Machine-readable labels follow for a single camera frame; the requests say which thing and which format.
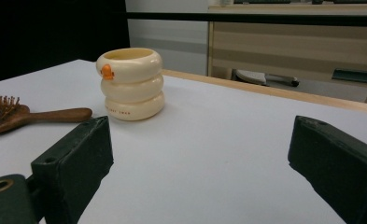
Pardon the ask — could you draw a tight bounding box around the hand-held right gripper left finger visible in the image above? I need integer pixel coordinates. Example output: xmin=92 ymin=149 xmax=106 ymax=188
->
xmin=31 ymin=115 xmax=114 ymax=224

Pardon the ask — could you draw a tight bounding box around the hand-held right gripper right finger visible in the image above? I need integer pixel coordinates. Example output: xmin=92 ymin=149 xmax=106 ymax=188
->
xmin=287 ymin=115 xmax=367 ymax=224

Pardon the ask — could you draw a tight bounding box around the wooden hairbrush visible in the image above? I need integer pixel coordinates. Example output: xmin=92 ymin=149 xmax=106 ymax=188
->
xmin=0 ymin=95 xmax=93 ymax=136

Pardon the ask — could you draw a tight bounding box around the dark green flat object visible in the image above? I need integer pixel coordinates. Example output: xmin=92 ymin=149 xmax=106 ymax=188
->
xmin=332 ymin=68 xmax=367 ymax=85

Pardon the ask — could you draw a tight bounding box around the cream ringed duck cup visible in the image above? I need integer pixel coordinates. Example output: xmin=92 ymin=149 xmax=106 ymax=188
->
xmin=95 ymin=47 xmax=166 ymax=121

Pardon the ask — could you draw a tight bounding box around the chair base with caster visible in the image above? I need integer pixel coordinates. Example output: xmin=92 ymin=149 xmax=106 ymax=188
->
xmin=232 ymin=68 xmax=301 ymax=88

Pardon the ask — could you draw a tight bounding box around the light wooden cabinet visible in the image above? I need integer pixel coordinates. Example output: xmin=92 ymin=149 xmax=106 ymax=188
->
xmin=207 ymin=4 xmax=367 ymax=107

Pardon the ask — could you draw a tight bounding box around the black metal frame bar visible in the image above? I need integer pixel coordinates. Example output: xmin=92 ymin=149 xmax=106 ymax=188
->
xmin=126 ymin=11 xmax=367 ymax=28

